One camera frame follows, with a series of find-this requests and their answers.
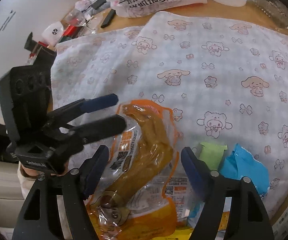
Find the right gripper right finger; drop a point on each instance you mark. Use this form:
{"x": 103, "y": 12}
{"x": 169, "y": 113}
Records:
{"x": 248, "y": 218}

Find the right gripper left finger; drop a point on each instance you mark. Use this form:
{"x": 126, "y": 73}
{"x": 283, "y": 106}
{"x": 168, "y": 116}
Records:
{"x": 39, "y": 216}

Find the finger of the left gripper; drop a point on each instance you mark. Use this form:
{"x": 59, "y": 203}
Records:
{"x": 100, "y": 129}
{"x": 67, "y": 113}

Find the blue cracker packet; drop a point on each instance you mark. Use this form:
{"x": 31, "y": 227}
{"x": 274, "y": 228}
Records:
{"x": 240, "y": 163}

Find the green snack packet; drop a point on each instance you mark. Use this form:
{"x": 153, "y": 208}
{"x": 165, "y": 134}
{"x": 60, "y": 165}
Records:
{"x": 211, "y": 154}

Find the orange chicken leg packet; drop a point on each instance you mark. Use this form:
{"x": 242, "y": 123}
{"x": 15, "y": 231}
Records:
{"x": 142, "y": 192}

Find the person's left hand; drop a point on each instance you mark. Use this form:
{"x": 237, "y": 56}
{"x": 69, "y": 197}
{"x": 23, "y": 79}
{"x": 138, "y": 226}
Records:
{"x": 29, "y": 173}

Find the white black mug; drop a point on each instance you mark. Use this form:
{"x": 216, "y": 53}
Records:
{"x": 53, "y": 33}

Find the wine glass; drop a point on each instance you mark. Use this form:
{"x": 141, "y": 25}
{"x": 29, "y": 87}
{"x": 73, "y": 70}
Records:
{"x": 77, "y": 19}

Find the black remote control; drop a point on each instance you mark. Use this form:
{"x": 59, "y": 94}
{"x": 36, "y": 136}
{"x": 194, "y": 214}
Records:
{"x": 108, "y": 19}

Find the black keyboard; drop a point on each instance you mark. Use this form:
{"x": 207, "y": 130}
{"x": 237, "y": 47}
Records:
{"x": 98, "y": 3}

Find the cartoon print table cloth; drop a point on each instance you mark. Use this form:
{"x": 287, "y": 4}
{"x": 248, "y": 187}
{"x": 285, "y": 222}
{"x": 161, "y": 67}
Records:
{"x": 226, "y": 82}

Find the glass tray with shells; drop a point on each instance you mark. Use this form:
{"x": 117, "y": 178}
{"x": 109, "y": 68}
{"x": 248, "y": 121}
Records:
{"x": 276, "y": 10}

